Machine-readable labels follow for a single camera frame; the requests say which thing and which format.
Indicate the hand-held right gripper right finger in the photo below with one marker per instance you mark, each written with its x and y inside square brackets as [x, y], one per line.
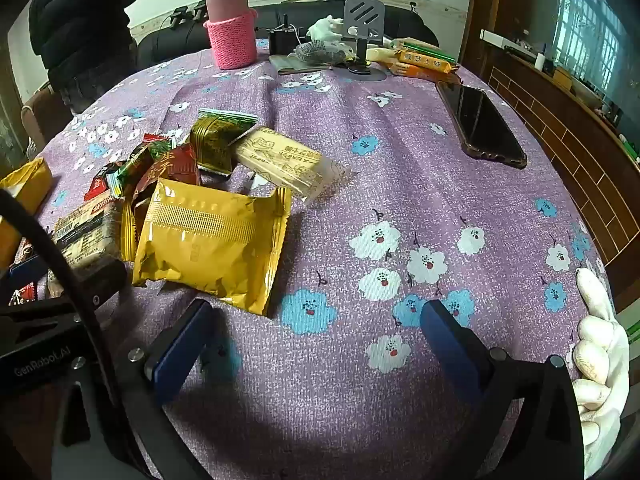
[447, 342]

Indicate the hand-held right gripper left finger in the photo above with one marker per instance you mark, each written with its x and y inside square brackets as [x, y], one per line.
[175, 352]

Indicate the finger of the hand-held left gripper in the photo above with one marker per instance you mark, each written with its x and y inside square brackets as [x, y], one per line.
[92, 280]
[24, 270]

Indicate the cream brown labelled snack packet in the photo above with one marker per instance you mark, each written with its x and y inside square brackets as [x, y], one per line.
[87, 230]

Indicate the yellow cardboard box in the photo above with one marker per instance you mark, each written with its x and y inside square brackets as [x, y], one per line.
[22, 185]

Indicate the large gold snack packet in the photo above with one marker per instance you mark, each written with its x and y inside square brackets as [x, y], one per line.
[210, 245]

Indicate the shiny red snack packet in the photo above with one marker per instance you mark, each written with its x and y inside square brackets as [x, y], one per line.
[172, 167]

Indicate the person's right hand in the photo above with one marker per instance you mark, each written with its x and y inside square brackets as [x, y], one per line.
[602, 350]

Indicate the small red candy packet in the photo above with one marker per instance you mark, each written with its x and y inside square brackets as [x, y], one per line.
[100, 185]

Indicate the small green snack packet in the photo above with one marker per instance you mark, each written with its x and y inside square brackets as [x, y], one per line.
[137, 162]

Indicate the small red wrapper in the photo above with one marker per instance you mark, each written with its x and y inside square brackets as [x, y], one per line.
[152, 138]

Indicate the brown chair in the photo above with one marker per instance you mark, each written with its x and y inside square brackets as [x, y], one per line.
[37, 115]

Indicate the purple floral tablecloth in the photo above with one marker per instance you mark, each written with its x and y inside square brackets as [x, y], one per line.
[350, 210]

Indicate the green gold snack packet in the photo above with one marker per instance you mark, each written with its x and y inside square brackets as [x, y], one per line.
[217, 140]

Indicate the black smartphone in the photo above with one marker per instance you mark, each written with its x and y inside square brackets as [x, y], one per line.
[480, 125]

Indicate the clear cream biscuit packet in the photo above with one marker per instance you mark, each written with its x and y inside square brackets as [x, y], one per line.
[285, 160]

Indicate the wooden sideboard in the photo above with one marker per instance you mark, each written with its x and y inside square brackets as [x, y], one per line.
[565, 135]

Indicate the black sofa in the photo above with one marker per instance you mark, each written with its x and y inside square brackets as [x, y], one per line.
[165, 45]

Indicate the orange snack packet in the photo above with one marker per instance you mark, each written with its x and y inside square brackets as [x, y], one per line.
[425, 76]
[422, 61]

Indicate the black controllers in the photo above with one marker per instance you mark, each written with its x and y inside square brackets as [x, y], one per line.
[187, 14]

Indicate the pink flask with knitted sleeve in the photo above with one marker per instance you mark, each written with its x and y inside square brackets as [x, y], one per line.
[230, 30]

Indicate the small brown box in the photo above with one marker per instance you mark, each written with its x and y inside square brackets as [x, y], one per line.
[562, 79]

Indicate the grey flat pouch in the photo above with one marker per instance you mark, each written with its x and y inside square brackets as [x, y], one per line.
[292, 64]

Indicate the green striped snack packet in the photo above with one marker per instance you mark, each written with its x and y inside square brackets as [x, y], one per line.
[425, 47]

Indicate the pale cream snack packet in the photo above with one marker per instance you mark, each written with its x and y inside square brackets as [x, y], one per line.
[379, 54]

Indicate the small black device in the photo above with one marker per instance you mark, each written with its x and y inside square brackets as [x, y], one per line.
[280, 37]

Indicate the white box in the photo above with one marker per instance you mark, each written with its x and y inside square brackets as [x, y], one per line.
[497, 36]

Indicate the clear plastic bag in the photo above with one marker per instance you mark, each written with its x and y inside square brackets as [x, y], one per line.
[315, 52]

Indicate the grey phone stand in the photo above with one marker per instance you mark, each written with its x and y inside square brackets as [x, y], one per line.
[362, 20]

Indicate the white cloth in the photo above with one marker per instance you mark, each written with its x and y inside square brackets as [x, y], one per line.
[325, 29]

